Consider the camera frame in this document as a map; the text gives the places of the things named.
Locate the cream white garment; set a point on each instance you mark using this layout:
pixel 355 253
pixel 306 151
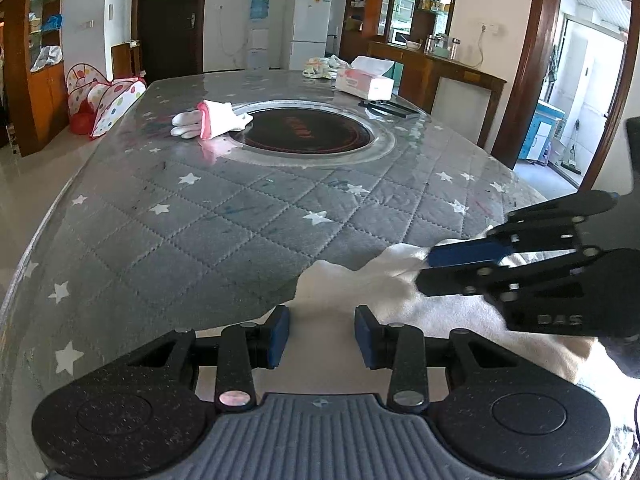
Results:
pixel 322 355

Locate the crumpled patterned cloth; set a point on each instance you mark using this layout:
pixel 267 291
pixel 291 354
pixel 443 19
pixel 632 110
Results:
pixel 324 68

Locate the black flat tray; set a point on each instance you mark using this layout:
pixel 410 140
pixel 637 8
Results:
pixel 387 108

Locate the polka dot play tent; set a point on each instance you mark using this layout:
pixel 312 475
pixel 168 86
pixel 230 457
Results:
pixel 95 103

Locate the dark wooden sideboard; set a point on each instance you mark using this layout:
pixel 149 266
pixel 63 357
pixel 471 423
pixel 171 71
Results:
pixel 422 73

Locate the water dispenser with blue bottle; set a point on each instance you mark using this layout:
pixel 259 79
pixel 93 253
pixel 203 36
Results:
pixel 257 36

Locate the dark wooden door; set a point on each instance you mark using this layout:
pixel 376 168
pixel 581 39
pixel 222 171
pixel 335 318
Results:
pixel 170 34

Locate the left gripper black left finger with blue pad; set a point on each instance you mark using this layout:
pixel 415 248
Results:
pixel 235 353

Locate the grey quilted star table cover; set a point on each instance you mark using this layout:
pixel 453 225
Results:
pixel 155 233

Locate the round black induction cooktop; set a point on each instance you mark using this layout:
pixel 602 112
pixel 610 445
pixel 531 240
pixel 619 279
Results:
pixel 303 131

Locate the brown wooden shelf cabinet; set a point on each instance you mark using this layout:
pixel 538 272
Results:
pixel 34 75

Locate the metal canister on sideboard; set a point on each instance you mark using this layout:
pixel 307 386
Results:
pixel 453 47

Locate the white pink glove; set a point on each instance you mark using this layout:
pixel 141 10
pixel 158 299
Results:
pixel 209 120

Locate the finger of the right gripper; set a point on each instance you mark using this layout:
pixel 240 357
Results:
pixel 484 277
pixel 545 227

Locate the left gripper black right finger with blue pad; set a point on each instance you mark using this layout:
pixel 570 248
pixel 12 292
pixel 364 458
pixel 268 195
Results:
pixel 408 354

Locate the pink white tissue box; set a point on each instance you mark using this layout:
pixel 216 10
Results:
pixel 366 79

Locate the white refrigerator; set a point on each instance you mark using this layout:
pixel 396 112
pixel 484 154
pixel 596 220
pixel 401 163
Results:
pixel 305 31

